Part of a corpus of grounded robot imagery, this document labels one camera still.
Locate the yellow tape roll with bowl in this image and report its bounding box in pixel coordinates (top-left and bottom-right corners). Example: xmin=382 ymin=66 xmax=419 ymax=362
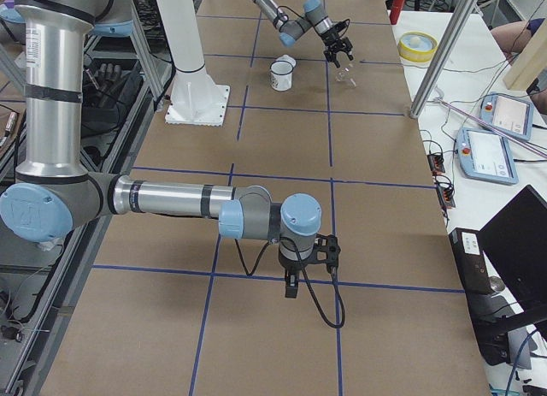
xmin=397 ymin=32 xmax=438 ymax=63

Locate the far teach pendant tablet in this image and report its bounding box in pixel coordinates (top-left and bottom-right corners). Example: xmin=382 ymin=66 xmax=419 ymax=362
xmin=480 ymin=92 xmax=533 ymax=141

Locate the red cylinder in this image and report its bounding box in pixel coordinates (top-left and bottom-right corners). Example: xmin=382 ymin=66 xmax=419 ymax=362
xmin=390 ymin=0 xmax=405 ymax=25

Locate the aluminium frame post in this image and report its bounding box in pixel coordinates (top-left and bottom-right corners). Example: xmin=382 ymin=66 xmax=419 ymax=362
xmin=409 ymin=0 xmax=478 ymax=119

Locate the teach pendant tablet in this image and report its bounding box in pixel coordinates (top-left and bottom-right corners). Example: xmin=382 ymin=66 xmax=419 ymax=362
xmin=480 ymin=92 xmax=533 ymax=141
xmin=456 ymin=127 xmax=519 ymax=185

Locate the seated person in black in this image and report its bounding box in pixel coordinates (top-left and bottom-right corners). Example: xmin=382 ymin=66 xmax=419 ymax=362
xmin=491 ymin=17 xmax=545 ymax=60

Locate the black desktop computer box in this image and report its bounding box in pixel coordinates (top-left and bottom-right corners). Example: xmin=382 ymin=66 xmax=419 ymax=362
xmin=449 ymin=228 xmax=493 ymax=295

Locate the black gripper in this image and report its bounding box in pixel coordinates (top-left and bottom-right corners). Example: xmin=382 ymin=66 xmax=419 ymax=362
xmin=321 ymin=28 xmax=354 ymax=68
xmin=279 ymin=254 xmax=307 ymax=298

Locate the white ceramic lid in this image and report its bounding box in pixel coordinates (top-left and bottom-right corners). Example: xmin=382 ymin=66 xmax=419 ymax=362
xmin=277 ymin=54 xmax=297 ymax=68

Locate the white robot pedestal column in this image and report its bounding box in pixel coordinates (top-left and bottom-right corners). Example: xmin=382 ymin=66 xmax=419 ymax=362
xmin=156 ymin=0 xmax=230 ymax=127

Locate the black monitor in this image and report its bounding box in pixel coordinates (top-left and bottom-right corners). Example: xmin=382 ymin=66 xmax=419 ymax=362
xmin=479 ymin=185 xmax=546 ymax=310

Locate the near teach pendant tablet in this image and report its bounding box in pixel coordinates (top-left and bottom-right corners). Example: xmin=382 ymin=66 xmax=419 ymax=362
xmin=456 ymin=127 xmax=519 ymax=185

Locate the clear glass funnel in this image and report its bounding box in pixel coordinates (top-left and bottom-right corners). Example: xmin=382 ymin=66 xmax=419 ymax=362
xmin=335 ymin=62 xmax=357 ymax=88

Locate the white blue patterned mug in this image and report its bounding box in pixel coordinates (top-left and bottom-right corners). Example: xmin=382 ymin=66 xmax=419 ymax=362
xmin=270 ymin=60 xmax=294 ymax=92

